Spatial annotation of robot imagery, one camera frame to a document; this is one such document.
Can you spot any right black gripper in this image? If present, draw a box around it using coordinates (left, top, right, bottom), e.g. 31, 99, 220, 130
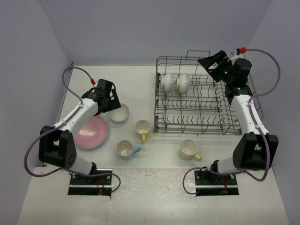
198, 51, 235, 84

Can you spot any white bowl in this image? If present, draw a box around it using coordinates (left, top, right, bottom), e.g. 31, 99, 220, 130
161, 73, 175, 93
176, 74, 190, 94
109, 103, 130, 123

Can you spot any yellow mug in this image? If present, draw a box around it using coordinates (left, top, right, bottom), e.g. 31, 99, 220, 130
135, 120, 151, 143

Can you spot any blue mug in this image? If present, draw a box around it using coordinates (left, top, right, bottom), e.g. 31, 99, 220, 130
116, 140, 141, 160

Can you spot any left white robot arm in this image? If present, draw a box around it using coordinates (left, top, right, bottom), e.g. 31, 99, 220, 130
38, 79, 121, 184

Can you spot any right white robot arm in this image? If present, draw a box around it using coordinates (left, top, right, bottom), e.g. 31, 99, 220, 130
198, 48, 279, 184

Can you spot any pink plate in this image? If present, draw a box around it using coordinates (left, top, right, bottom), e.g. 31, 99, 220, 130
74, 116, 108, 150

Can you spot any light green mug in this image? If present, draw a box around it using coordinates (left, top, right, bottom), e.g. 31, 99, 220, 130
179, 139, 202, 161

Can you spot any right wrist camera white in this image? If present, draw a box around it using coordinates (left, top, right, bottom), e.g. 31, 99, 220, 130
228, 47, 247, 64

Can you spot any grey wire dish rack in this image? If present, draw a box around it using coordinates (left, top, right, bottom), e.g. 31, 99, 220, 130
154, 51, 263, 135

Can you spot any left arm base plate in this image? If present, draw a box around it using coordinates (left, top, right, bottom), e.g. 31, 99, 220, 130
67, 174, 112, 197

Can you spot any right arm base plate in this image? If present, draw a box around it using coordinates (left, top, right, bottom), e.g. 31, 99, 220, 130
194, 170, 239, 196

